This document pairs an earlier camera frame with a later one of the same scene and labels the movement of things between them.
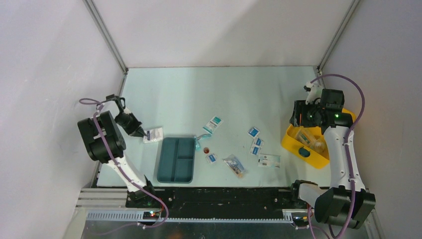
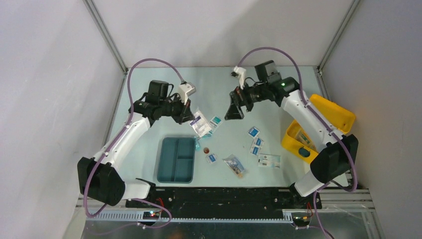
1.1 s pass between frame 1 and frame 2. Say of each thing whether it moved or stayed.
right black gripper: moved
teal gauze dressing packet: stayed
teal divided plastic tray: stayed
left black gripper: moved
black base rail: stayed
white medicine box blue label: moved
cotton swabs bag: stayed
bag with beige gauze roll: stayed
